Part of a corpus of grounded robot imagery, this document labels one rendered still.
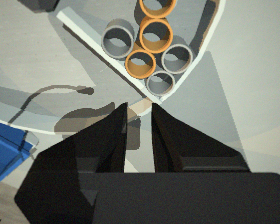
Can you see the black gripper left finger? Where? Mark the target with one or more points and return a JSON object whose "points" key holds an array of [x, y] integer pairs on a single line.
{"points": [[90, 148]]}

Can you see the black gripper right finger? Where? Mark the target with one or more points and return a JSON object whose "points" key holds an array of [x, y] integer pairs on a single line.
{"points": [[188, 149]]}

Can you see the grey metal ring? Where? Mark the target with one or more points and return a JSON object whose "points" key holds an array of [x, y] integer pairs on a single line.
{"points": [[160, 88], [115, 51], [183, 63]]}

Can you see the orange hollow cylinder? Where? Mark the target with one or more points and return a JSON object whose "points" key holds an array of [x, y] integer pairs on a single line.
{"points": [[157, 14], [158, 46], [140, 71]]}

